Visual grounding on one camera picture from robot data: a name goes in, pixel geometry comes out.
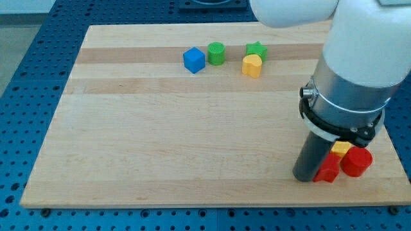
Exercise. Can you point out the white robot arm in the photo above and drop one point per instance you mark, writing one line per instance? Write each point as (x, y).
(364, 60)

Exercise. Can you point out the wooden board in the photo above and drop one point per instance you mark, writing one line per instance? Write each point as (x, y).
(135, 129)

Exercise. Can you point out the blue cube block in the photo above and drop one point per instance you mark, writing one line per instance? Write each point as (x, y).
(194, 60)

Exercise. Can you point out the green cylinder block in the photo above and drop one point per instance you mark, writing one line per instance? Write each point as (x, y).
(216, 53)

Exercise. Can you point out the yellow heart block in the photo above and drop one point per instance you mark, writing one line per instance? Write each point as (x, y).
(251, 65)

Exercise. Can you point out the green star block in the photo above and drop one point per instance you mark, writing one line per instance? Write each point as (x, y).
(257, 48)

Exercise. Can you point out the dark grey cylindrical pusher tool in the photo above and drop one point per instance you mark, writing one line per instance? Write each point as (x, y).
(312, 155)

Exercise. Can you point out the red star block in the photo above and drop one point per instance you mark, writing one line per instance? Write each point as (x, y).
(329, 170)

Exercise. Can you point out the red cylinder block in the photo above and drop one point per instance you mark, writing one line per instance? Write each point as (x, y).
(356, 161)

